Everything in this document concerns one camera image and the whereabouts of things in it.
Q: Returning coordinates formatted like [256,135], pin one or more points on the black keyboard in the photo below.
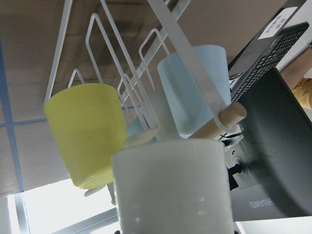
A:
[271,56]

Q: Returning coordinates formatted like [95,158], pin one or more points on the white wire cup rack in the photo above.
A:
[145,79]

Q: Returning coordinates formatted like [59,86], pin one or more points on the black computer monitor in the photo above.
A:
[275,154]

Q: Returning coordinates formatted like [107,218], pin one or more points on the pale green plastic cup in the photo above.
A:
[173,187]

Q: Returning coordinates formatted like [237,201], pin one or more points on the grey translucent plastic cup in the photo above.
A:
[161,107]

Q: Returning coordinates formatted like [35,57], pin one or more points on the light blue plastic cup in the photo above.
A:
[189,110]

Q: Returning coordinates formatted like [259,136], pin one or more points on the yellow plastic cup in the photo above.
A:
[88,126]

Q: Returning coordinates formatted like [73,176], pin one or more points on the person in yellow shirt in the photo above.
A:
[293,75]

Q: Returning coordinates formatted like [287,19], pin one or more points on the brown paper table mat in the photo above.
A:
[28,36]

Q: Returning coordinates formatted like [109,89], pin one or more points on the black power supply box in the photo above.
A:
[259,43]

